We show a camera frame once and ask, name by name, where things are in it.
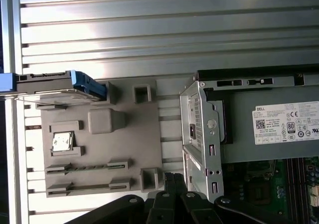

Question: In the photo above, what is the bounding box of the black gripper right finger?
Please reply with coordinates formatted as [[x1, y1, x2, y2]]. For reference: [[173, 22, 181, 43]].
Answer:
[[174, 173, 295, 224]]

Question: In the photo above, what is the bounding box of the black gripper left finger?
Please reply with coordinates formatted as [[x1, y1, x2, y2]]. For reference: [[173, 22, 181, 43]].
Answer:
[[65, 173, 178, 224]]

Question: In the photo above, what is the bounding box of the hard disk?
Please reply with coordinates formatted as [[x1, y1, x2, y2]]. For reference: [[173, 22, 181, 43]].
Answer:
[[0, 70, 108, 104]]

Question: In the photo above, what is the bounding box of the CPU socket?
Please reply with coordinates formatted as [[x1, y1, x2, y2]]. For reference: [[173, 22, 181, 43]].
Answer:
[[248, 181, 274, 205]]

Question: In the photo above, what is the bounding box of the black PC case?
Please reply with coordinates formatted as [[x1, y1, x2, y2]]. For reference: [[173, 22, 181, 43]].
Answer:
[[179, 69, 319, 224]]

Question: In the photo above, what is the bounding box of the grey power supply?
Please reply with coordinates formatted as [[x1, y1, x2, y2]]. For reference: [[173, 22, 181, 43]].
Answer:
[[219, 87, 319, 164]]

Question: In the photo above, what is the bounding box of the grey parts rack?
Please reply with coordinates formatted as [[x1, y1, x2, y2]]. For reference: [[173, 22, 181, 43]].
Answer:
[[35, 79, 165, 198]]

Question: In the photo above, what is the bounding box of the green RAM stick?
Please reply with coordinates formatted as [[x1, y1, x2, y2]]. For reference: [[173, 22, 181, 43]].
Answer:
[[46, 165, 126, 173]]

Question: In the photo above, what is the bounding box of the green motherboard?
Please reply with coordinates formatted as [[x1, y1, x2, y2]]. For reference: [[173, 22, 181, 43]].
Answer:
[[221, 158, 319, 210]]

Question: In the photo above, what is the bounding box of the black RAM slot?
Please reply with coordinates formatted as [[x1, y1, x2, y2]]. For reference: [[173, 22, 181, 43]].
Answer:
[[291, 158, 298, 210], [285, 158, 292, 210], [303, 158, 309, 210], [297, 158, 304, 210]]

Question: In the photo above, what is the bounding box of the silver CPU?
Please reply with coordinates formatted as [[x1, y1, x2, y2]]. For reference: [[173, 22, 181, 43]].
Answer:
[[51, 131, 75, 152]]

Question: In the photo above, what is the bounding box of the white board connector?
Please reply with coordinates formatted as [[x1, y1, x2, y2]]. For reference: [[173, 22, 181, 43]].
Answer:
[[310, 185, 319, 203]]

